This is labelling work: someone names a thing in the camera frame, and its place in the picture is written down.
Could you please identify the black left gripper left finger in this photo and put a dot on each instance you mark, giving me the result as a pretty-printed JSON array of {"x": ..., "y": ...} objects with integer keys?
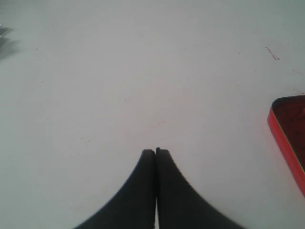
[{"x": 133, "y": 206}]

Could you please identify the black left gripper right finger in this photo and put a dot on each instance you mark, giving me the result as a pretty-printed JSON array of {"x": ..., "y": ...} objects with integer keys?
[{"x": 179, "y": 205}]

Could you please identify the red ink paste tin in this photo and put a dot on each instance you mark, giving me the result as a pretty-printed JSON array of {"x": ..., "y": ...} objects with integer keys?
[{"x": 286, "y": 120}]

